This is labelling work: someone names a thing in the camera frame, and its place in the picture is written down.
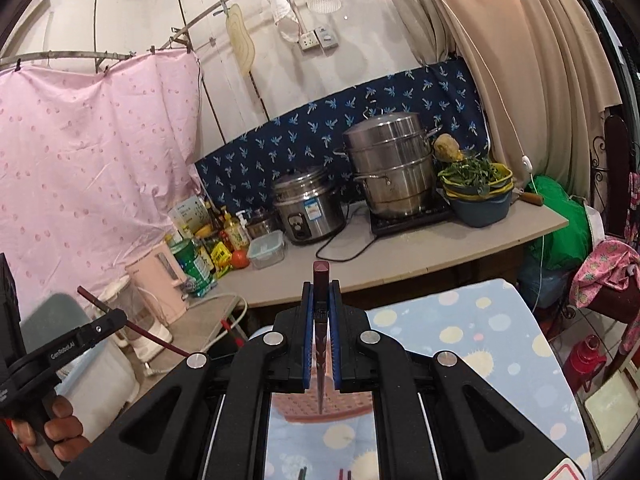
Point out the beige curtain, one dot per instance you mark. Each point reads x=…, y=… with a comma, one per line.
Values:
x=525, y=60

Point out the wall socket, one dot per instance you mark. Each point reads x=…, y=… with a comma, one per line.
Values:
x=309, y=41

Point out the brown patterned chopstick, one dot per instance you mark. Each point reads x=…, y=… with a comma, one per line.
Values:
x=320, y=272

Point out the small lidded steel pot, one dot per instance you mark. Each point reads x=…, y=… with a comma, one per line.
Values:
x=260, y=225

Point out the pink electric kettle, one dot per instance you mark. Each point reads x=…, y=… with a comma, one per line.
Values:
x=160, y=280

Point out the pink plastic basket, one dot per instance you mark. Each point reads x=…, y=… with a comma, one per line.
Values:
x=300, y=407

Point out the white wall dial switch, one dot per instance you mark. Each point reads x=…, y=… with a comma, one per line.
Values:
x=326, y=37

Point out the red tomato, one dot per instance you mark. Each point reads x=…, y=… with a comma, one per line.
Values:
x=240, y=258

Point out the blue dotted tablecloth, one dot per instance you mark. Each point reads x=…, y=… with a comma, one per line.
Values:
x=475, y=350

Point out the steel steamer pot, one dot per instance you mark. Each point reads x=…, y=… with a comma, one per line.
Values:
x=390, y=160

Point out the green plastic packet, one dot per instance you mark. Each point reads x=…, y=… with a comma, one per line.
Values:
x=205, y=287

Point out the leafy greens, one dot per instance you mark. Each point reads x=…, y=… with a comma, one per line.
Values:
x=465, y=172

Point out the red thermos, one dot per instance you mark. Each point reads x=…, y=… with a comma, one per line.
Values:
x=582, y=362

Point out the blue plastic basin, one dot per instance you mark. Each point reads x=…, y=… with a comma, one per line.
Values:
x=480, y=212

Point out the green can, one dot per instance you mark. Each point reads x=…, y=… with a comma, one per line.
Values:
x=192, y=262

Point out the curved metal rod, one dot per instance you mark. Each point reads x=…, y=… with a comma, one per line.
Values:
x=50, y=54

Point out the blue plastic bag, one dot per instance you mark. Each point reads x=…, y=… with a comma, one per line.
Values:
x=535, y=282

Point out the hanging clothes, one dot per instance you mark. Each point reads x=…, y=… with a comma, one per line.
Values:
x=600, y=10

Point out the loofah sponge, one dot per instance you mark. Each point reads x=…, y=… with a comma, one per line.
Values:
x=446, y=147

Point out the beige hanging cutting board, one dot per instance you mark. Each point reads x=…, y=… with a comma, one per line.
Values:
x=240, y=45

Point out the dark sauce bottle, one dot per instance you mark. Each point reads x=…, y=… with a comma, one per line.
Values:
x=216, y=220

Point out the pink curtain cloth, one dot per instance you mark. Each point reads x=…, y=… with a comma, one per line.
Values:
x=100, y=160

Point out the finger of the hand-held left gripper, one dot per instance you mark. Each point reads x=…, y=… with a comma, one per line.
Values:
x=102, y=325

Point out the white blender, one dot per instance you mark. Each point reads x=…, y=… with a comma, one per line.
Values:
x=130, y=305

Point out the white carton box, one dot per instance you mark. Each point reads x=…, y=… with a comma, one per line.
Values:
x=187, y=215

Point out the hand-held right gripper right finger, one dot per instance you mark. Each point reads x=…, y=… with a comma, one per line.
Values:
x=334, y=345

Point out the dark wooden chair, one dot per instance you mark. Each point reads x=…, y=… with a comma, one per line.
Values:
x=616, y=160

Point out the red white board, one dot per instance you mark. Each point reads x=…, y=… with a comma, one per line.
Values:
x=562, y=471

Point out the pink pineapple print cloth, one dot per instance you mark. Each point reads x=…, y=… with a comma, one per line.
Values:
x=605, y=270

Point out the steel rice cooker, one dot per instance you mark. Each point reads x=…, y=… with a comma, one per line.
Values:
x=307, y=210

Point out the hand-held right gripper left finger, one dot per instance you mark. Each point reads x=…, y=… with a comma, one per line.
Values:
x=307, y=340

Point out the clear food container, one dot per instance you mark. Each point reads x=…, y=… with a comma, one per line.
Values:
x=265, y=252

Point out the yellow snack packet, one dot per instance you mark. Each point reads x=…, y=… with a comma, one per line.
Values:
x=220, y=255

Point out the black induction cooktop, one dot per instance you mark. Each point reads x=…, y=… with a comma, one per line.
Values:
x=400, y=225

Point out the yellow dish soap bottle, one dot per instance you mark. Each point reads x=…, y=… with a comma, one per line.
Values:
x=235, y=235

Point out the person's left hand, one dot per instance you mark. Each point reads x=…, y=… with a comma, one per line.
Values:
x=62, y=432

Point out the green plastic bag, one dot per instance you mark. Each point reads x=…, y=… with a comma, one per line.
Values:
x=560, y=230

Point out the navy floral cloth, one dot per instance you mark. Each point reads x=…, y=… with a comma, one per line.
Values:
x=300, y=130

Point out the white hanging plastic bag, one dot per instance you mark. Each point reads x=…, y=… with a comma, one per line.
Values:
x=280, y=10

